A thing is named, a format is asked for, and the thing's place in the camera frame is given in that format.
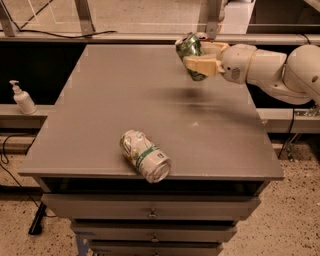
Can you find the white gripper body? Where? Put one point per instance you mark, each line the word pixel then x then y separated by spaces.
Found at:
pixel 235 63

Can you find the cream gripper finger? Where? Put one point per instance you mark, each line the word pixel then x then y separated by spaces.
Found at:
pixel 211 47
pixel 207 65

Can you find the green patterned soda can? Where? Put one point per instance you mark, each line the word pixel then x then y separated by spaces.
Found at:
pixel 189 45

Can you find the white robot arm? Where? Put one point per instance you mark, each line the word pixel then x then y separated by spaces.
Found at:
pixel 293 78

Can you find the white and green can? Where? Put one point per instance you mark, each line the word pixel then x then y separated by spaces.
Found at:
pixel 147 158

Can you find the grey drawer cabinet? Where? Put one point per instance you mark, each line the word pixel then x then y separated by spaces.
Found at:
pixel 210 130

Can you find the white pump lotion bottle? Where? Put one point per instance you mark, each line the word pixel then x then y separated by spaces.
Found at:
pixel 22 98

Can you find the top grey drawer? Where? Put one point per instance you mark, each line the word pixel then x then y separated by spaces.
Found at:
pixel 143 207

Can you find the grey drawer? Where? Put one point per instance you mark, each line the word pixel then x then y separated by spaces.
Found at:
pixel 143 207
pixel 154 232
pixel 117 248

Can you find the middle grey drawer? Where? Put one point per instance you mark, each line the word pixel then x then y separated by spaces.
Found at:
pixel 154 232

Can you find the bottom grey drawer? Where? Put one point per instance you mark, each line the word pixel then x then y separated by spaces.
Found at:
pixel 117 248

